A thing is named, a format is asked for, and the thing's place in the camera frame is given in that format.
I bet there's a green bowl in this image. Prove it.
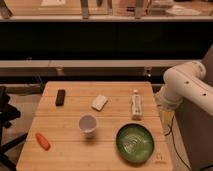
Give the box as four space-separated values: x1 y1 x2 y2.
115 123 154 164

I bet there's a black cable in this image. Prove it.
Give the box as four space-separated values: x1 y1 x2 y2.
164 115 193 171

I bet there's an orange carrot toy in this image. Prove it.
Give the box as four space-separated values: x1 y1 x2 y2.
35 133 50 150

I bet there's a white sponge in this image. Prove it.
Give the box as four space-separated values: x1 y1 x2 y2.
91 95 108 111

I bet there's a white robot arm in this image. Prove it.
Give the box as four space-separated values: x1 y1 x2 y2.
155 61 213 116

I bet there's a white paper cup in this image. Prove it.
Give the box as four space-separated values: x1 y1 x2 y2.
79 114 97 136

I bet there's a white tube bottle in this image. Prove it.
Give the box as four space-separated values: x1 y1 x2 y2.
132 89 142 120

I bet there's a black office chair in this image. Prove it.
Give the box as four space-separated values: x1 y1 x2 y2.
0 86 27 171

